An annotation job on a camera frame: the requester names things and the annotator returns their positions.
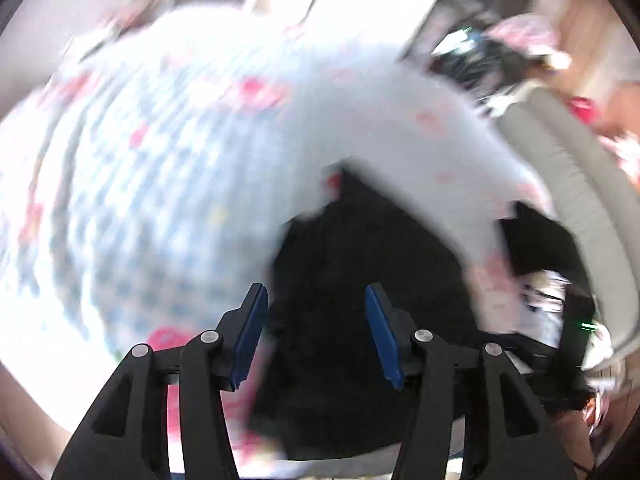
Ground stack of folded clothes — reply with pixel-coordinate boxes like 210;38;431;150
520;267;571;351

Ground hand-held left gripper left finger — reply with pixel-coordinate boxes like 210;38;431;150
52;283;268;480

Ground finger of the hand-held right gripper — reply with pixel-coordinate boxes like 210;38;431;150
487;337;561;361

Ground black fleece garment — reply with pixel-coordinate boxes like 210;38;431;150
500;200;596;281

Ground white wardrobe door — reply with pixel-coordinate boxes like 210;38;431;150
300;0;461;61

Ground person's right forearm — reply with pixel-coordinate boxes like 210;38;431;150
550;405;601;471

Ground grey padded headboard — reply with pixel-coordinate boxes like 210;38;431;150
495;80;640;361

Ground red plush toy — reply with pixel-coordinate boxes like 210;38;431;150
567;96;601;123

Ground printed checkered blanket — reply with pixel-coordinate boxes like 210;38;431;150
0;2;556;471

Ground cluttered shelf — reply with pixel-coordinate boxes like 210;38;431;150
430;25;531;106

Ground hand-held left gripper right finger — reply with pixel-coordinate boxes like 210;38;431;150
365;283;576;480

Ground black pants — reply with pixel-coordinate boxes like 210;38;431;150
247;160;506;461

